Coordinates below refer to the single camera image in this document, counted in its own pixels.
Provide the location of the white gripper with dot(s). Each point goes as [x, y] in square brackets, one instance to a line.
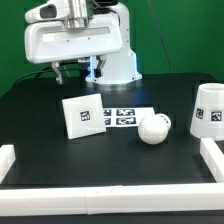
[51, 41]

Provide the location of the white lamp bulb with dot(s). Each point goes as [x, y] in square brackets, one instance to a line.
[153, 129]

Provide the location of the white lamp shade with markers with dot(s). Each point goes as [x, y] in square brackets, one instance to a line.
[208, 115]

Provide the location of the white square lamp base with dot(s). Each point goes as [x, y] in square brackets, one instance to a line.
[84, 116]

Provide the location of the marker sheet on table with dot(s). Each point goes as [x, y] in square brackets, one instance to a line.
[126, 117]

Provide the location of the white left fence bar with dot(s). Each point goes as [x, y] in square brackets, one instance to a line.
[7, 158]

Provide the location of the white fence bar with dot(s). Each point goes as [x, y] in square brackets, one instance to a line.
[7, 158]
[213, 157]
[113, 199]

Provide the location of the white right fence bar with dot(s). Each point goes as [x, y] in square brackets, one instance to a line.
[213, 157]

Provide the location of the white front fence bar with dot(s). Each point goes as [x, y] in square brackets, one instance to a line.
[113, 199]

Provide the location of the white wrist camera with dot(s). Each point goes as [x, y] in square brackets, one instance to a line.
[50, 11]

